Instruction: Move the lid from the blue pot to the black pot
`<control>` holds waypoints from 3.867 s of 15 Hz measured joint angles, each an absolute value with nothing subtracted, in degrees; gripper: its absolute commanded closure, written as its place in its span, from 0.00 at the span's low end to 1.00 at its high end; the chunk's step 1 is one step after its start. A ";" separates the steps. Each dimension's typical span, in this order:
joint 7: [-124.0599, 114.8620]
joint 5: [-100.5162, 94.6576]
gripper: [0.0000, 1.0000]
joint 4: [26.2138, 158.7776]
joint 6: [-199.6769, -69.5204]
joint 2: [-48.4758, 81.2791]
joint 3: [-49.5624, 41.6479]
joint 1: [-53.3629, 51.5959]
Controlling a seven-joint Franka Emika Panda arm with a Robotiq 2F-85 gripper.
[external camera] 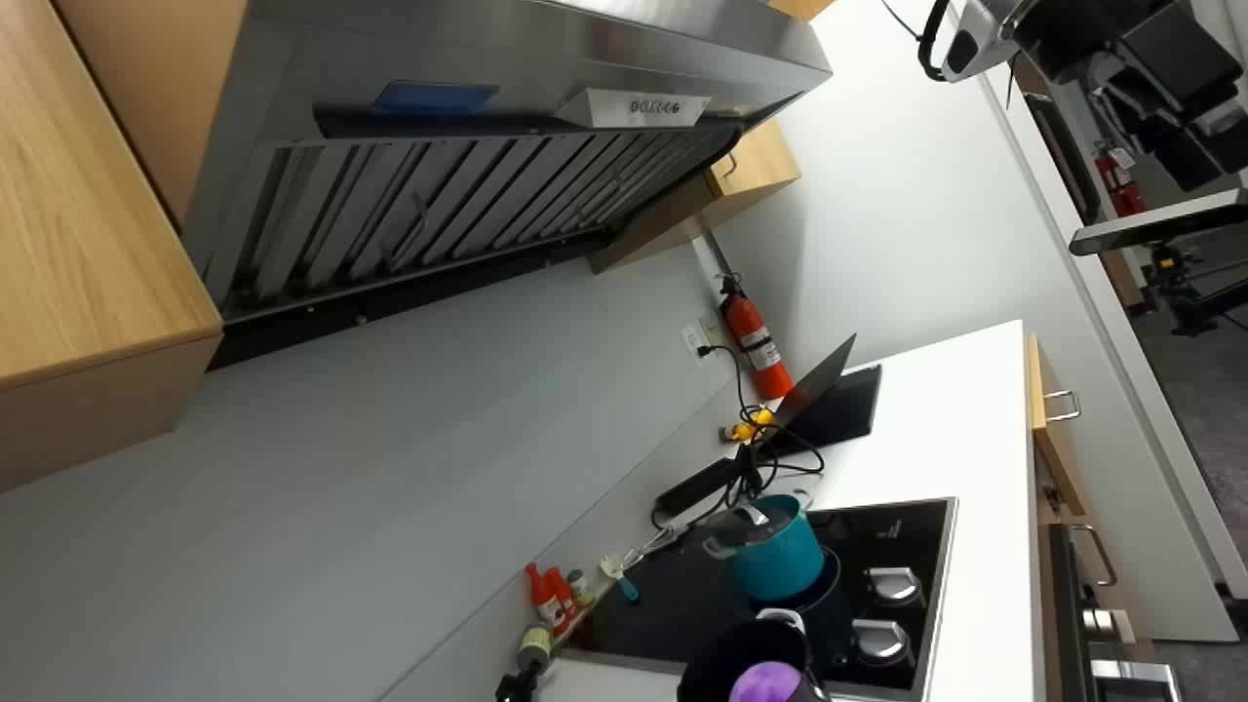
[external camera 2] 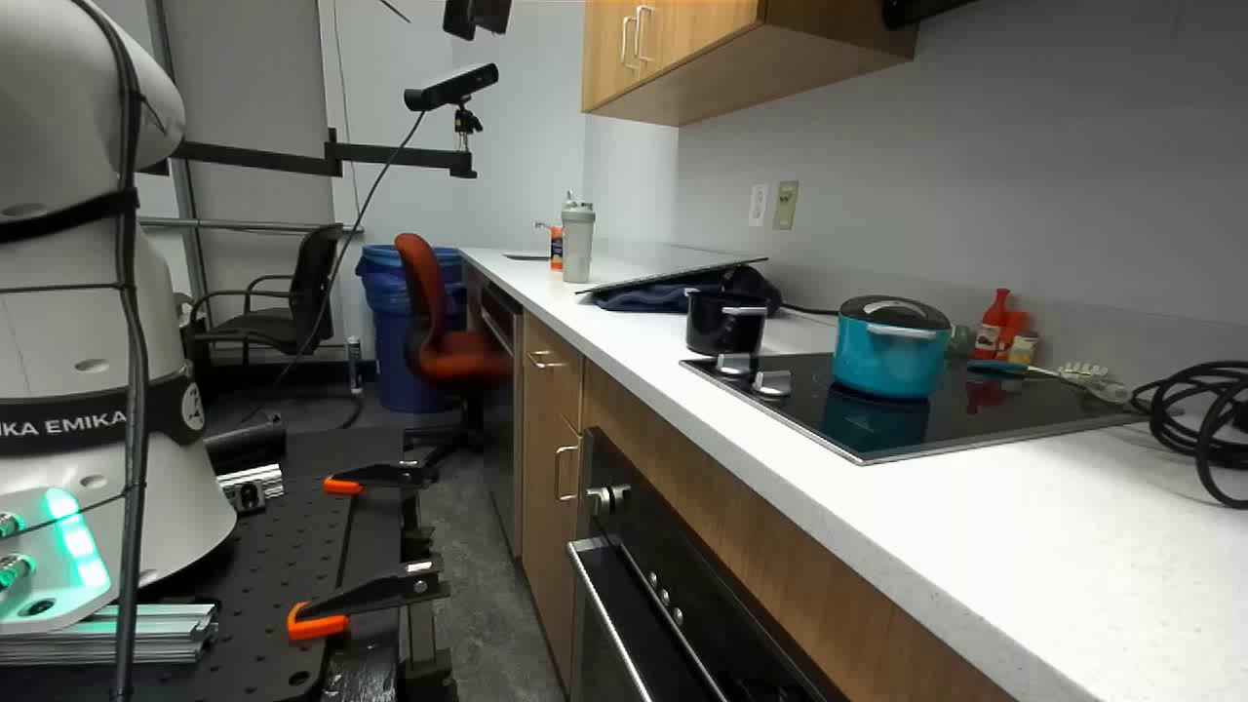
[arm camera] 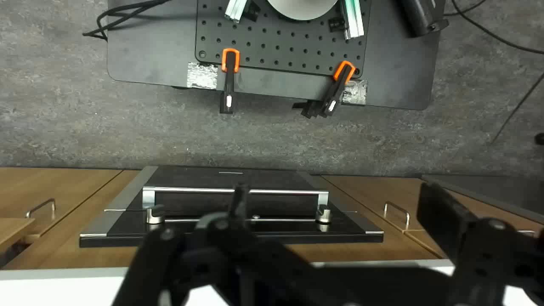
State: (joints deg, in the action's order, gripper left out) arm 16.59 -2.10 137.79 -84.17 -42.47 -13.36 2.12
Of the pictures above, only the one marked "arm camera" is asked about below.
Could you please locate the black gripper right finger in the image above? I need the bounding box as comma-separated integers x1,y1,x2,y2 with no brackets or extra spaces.
417,183,544,306

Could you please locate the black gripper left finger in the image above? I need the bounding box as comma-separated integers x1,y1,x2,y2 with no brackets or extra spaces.
112,181,364,306

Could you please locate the orange black clamp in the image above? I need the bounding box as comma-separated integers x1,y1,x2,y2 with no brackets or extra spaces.
218,47,245,116
293,59,361,121

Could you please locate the silver metal plate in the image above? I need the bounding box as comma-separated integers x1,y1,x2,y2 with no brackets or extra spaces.
338,79,369,108
185,60,235,93

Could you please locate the black perforated breadboard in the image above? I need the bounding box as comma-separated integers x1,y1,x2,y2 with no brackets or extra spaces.
194,0,371,79

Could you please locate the dark cart platform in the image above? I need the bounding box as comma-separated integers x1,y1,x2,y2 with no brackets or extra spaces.
106,0,442,113

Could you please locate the aluminium extrusion bar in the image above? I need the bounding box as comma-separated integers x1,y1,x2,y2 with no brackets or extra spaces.
223,0,252,25
338,0,367,42

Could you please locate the silver oven handle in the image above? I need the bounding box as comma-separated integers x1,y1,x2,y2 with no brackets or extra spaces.
141,186,332,227

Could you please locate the silver drawer handle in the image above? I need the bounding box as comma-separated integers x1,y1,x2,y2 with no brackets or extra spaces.
381,201,413,232
24,198,60,223

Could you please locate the thin black cable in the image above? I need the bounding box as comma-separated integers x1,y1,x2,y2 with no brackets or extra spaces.
488,72,544,147

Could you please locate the black floor cable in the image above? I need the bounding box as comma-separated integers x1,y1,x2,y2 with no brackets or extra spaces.
446,0,544,59

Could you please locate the black cylinder post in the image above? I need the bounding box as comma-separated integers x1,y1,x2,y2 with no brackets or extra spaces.
396,0,451,40

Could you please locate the black cable bundle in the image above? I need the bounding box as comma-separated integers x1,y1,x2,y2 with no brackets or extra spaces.
82,0,172,43

